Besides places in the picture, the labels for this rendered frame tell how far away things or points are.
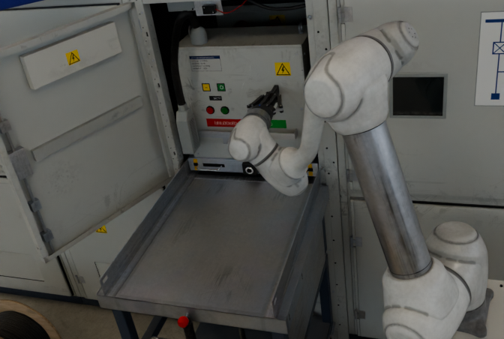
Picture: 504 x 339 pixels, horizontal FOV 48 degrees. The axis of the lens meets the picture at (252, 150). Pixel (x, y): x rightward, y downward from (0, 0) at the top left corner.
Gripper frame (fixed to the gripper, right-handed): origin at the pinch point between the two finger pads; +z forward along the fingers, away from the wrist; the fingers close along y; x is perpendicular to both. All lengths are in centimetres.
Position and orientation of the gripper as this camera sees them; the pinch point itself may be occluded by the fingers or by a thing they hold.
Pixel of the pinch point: (274, 92)
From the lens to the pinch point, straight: 200.7
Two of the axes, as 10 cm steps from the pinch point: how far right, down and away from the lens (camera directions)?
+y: 9.5, 0.4, -3.1
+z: 2.9, -5.1, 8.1
